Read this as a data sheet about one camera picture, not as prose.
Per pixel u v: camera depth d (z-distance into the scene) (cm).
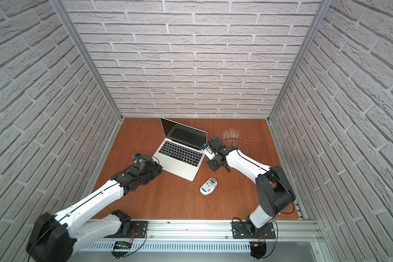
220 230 76
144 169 64
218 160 64
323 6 69
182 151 100
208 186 85
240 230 73
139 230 73
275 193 44
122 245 72
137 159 76
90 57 88
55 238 39
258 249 70
